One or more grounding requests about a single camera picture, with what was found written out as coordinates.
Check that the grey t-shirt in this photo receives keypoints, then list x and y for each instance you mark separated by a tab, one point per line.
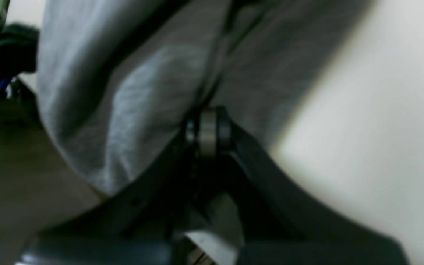
117	78

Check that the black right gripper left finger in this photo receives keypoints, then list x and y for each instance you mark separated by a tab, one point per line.
144	224

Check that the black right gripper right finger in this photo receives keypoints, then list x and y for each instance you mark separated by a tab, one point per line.
283	224

